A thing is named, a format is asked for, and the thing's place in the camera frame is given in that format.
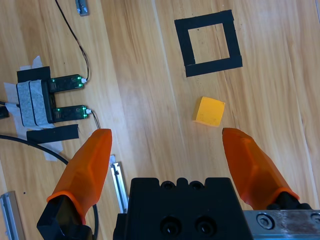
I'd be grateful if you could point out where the black tape square outline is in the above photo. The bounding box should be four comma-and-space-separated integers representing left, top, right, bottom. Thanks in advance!
174, 9, 244, 78

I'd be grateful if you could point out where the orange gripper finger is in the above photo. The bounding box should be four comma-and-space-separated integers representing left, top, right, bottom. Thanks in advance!
36, 128, 113, 240
221, 127, 313, 211

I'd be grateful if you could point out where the black USB hub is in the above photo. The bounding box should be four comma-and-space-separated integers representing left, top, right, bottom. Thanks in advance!
16, 79, 57, 127

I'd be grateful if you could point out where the yellow wooden block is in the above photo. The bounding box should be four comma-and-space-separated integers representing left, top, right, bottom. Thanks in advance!
191, 96, 226, 128

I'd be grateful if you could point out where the white masking tape strip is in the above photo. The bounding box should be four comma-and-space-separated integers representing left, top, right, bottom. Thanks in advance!
3, 80, 34, 141
20, 56, 42, 71

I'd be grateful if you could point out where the thick black table cable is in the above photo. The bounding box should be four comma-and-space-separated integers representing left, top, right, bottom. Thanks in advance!
0, 134, 100, 237

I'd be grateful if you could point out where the black dongle with green lights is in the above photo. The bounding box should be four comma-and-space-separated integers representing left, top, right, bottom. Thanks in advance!
48, 74, 85, 91
52, 104, 89, 123

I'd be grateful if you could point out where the small grey metal bracket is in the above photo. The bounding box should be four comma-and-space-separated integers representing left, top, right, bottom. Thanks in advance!
74, 0, 90, 17

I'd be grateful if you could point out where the black tape piece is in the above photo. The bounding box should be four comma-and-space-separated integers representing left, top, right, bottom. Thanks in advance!
26, 124, 80, 145
16, 66, 52, 83

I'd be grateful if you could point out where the thin dark dongle wire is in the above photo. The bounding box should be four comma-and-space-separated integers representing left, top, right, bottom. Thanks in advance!
54, 0, 90, 84
87, 109, 102, 131

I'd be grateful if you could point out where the black sensor device with LEDs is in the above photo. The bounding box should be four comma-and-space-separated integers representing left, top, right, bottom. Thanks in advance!
4, 79, 65, 162

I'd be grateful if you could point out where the aluminium profile rail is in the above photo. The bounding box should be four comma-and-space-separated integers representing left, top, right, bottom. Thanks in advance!
0, 191, 26, 240
109, 154, 130, 215

